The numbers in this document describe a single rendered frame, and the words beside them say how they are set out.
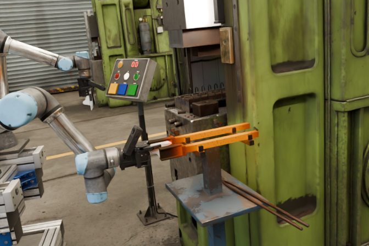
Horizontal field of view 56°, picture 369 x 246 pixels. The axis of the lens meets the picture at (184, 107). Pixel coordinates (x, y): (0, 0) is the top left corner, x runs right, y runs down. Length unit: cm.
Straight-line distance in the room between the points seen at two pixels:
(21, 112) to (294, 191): 139
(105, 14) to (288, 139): 543
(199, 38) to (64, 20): 809
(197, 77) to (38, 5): 790
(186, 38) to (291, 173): 89
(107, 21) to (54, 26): 316
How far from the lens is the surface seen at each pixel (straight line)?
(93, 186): 135
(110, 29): 684
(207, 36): 193
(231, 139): 135
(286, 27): 178
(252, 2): 160
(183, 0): 182
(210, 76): 225
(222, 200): 148
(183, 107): 198
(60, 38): 981
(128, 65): 245
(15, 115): 132
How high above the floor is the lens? 137
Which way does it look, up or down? 13 degrees down
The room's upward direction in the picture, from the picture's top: 5 degrees counter-clockwise
